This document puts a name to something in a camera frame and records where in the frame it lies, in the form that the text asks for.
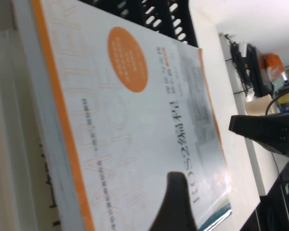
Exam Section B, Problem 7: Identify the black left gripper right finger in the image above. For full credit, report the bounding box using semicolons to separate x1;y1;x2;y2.
228;112;289;156

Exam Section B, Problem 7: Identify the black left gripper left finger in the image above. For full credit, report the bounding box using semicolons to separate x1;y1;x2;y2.
137;171;201;231

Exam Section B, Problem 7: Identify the white orange-edged ROS2 book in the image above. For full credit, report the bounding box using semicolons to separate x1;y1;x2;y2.
12;0;233;231

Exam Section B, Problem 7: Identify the black monitor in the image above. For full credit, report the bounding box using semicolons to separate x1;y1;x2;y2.
245;43;266;97

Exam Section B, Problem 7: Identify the orange plastic bag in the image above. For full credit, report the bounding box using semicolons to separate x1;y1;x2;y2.
264;53;284;83

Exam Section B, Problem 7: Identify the pale yellow mechanisms handbook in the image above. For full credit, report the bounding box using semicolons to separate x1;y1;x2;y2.
0;25;233;231

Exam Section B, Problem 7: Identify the black plastic file rack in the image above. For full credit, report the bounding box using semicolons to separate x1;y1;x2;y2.
79;0;199;48

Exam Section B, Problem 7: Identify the black tangled cable bundle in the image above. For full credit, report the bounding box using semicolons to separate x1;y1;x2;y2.
224;33;254;98

